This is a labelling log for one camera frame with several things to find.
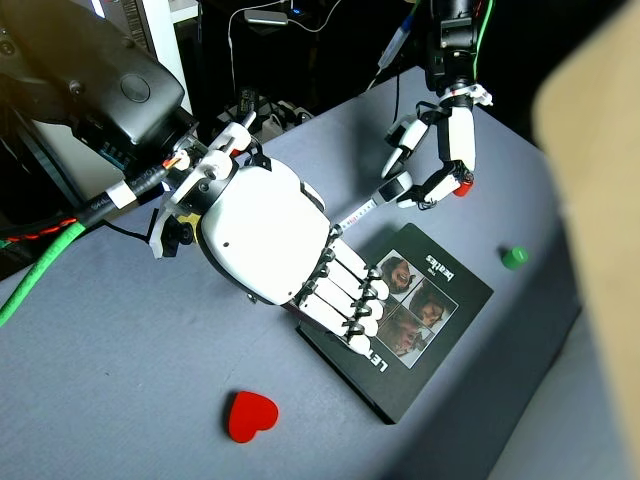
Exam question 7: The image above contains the black Beatles album cover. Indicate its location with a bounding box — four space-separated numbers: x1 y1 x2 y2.
295 222 495 425

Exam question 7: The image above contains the white power strip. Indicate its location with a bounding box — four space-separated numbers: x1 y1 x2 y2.
259 99 316 136

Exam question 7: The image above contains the black power adapter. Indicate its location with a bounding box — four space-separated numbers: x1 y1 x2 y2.
236 87 261 119

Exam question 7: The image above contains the red heart block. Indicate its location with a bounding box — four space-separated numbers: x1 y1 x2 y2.
227 390 280 445

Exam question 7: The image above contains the grey table cloth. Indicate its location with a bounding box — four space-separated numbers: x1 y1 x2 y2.
0 64 586 480

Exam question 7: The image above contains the grey flat device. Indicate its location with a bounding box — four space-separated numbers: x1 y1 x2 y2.
243 8 290 26

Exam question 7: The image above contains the green cylinder block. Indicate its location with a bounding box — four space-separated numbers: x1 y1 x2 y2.
501 245 530 271

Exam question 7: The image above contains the beige cardboard sheet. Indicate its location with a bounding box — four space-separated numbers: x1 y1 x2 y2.
532 0 640 480

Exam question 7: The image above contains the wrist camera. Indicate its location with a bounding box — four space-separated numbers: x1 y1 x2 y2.
383 117 409 147
148 207 199 260

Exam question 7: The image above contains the thin white cable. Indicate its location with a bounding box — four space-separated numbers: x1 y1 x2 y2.
227 0 346 94

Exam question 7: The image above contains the white blue cable plug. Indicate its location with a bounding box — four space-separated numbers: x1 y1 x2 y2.
364 0 426 94

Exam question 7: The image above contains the green sleeved cable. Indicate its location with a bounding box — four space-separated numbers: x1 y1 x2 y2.
471 0 497 84
0 219 86 329

